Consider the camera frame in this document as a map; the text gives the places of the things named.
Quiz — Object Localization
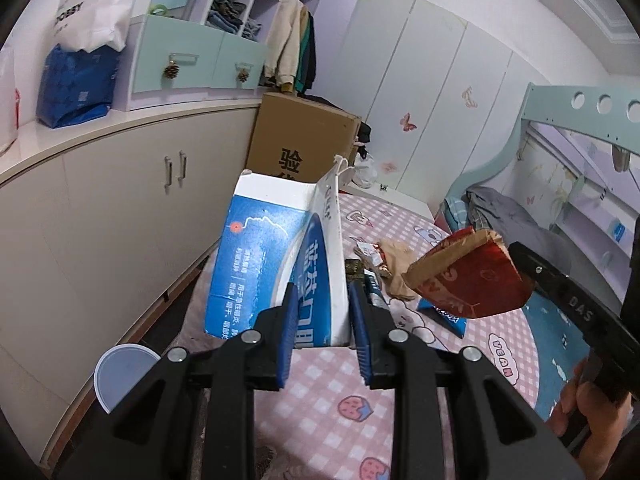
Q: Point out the beige jacket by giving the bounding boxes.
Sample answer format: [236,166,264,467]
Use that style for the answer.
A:
[262,0,310,97]

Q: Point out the small white plastic bag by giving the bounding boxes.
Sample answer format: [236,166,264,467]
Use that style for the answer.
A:
[349,154,377,189]

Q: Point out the blue printed cloth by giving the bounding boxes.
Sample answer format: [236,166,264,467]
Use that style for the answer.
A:
[480,287,602,417]

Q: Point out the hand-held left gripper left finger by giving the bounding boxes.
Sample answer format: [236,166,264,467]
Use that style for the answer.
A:
[55,282,301,480]

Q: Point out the white shopping bag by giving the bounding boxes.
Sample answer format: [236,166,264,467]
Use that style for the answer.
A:
[51,0,140,54]

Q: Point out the white red snack wrapper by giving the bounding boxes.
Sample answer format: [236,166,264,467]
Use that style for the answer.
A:
[352,241,384,267]

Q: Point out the brown cardboard box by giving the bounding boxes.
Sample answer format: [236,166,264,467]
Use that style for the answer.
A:
[244,91,362,192]

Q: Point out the pink checkered blanket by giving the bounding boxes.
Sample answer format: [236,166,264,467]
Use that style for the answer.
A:
[177,189,576,480]

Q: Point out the black clothing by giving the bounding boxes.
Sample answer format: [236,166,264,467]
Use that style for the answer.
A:
[355,122,374,159]

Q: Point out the red paper bag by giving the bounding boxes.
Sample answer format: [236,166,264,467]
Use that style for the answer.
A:
[402,226,532,320]

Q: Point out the dark green jacket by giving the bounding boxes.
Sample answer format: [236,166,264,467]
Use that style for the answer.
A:
[297,10,319,94]

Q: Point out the teal bunk bed frame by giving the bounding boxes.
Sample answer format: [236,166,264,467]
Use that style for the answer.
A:
[444,82,640,281]

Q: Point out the blue plaid shirt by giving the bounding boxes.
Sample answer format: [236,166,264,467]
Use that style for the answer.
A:
[444,194,482,233]

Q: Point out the blue white packet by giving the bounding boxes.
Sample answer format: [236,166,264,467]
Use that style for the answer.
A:
[362,269,387,312]

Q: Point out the blue white carton box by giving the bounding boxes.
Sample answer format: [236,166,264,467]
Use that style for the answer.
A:
[202,155,357,348]

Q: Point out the white round lid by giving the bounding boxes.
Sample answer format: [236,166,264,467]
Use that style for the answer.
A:
[94,344,162,415]

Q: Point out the folded clothes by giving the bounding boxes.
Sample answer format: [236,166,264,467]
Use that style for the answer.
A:
[206,0,264,42]

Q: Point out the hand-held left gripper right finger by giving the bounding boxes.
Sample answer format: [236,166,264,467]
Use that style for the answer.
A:
[348,284,587,480]

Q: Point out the person's right hand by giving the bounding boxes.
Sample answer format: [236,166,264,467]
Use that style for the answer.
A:
[549,359,640,457]

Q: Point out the white plastic bag red print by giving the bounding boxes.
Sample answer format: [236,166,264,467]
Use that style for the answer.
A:
[0,47,24,157]

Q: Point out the beige crumpled wrapper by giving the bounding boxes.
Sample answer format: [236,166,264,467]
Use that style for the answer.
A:
[376,239,422,302]

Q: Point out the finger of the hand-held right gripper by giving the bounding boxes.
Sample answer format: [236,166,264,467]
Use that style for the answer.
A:
[507,241,568,297]

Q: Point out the blue snack packet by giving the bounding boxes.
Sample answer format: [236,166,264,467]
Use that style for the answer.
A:
[416,297,469,339]

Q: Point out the low white cabinet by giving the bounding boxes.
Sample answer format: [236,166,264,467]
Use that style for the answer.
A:
[0,91,267,463]

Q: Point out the blue plastic bag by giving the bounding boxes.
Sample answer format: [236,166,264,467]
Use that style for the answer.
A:
[36,44,122,129]

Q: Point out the grey clothing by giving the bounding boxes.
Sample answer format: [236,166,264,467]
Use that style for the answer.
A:
[465,185,553,261]

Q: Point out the teal drawer unit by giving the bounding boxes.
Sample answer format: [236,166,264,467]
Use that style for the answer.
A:
[111,12,269,112]

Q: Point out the white wardrobe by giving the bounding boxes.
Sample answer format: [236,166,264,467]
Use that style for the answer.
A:
[319,0,547,207]

